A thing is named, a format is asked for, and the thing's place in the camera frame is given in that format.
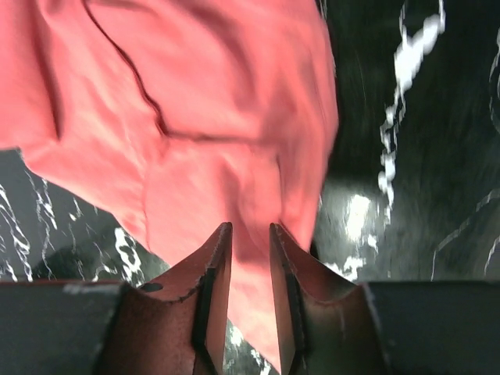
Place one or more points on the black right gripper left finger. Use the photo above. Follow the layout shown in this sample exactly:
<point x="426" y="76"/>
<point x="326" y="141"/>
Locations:
<point x="177" y="324"/>

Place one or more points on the salmon pink t shirt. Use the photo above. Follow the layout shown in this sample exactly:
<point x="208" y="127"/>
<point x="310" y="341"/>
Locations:
<point x="176" y="116"/>

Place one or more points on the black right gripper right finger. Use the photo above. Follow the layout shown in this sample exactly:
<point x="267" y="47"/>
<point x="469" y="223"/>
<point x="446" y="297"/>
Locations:
<point x="323" y="321"/>

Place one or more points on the black marble pattern mat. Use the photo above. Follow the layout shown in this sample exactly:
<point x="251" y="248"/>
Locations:
<point x="408" y="210"/>

